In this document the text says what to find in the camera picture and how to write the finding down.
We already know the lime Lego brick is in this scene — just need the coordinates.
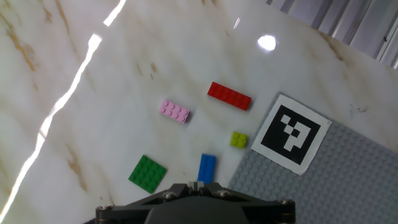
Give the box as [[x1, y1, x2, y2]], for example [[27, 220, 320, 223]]
[[229, 131, 249, 149]]

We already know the green square Lego plate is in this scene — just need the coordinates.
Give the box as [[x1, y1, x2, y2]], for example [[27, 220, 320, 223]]
[[128, 154, 168, 194]]

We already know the blue Lego brick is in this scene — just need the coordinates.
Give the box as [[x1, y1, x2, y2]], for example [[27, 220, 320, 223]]
[[197, 153, 217, 184]]

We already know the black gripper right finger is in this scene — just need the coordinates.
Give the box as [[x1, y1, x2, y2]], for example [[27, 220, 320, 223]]
[[197, 182, 296, 224]]

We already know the pink Lego brick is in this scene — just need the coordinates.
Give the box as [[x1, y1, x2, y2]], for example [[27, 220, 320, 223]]
[[159, 99, 190, 124]]

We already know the red Lego brick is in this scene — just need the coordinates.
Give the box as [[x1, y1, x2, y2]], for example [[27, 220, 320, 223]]
[[207, 82, 252, 111]]

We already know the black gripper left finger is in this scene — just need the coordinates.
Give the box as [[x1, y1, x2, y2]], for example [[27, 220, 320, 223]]
[[95, 182, 197, 224]]

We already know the grey Lego baseplate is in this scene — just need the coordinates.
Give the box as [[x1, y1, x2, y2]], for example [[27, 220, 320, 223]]
[[228, 119, 398, 224]]

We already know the black white fiducial marker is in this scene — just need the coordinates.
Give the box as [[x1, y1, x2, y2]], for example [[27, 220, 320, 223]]
[[251, 94, 333, 176]]

